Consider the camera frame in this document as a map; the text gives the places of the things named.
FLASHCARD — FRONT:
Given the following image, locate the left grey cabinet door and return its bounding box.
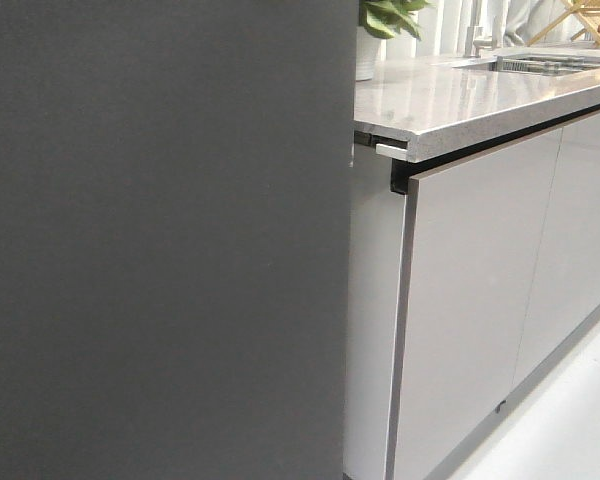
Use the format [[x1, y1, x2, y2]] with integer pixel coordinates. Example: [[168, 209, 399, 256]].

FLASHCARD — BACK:
[[390, 130, 561, 479]]

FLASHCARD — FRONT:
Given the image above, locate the grey cabinet door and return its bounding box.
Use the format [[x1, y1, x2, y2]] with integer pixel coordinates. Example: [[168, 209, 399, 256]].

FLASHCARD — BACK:
[[513, 111, 600, 385], [390, 130, 561, 479]]

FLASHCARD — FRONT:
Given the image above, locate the grey kitchen counter cabinet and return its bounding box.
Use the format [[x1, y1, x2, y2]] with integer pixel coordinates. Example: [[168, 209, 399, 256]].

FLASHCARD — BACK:
[[343, 42, 600, 479]]

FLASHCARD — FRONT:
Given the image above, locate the green potted plant white pot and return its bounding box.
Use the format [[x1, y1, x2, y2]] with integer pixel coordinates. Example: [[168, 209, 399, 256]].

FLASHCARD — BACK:
[[353, 0, 434, 83]]

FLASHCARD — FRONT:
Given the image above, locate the white grey window curtain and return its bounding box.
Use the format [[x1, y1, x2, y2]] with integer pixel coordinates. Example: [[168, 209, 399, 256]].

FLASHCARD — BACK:
[[379, 0, 564, 60]]

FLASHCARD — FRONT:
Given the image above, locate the silver sink faucet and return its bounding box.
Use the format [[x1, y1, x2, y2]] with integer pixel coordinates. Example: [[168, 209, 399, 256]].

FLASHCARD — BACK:
[[463, 0, 504, 58]]

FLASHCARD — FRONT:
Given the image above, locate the stainless steel sink basin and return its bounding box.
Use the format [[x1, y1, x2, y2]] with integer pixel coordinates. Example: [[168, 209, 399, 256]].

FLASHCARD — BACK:
[[449, 52, 600, 77]]

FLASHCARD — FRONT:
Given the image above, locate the wooden folding dish rack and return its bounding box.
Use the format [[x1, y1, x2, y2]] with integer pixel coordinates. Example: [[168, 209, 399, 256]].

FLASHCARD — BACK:
[[526, 0, 600, 48]]

